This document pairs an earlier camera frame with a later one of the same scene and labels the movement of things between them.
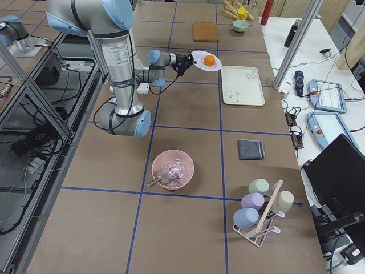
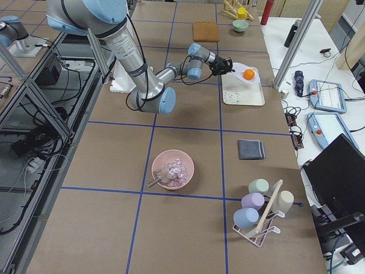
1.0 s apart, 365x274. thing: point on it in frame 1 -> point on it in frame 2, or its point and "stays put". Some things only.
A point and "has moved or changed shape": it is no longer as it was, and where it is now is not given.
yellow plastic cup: (242, 13) stays put
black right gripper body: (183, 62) -> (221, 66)
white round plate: (199, 56) has moved or changed shape
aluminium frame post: (298, 43) stays put
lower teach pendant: (325, 127) stays put
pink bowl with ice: (180, 166) stays put
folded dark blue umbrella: (299, 77) stays put
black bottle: (292, 33) stays put
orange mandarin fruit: (209, 60) has moved or changed shape
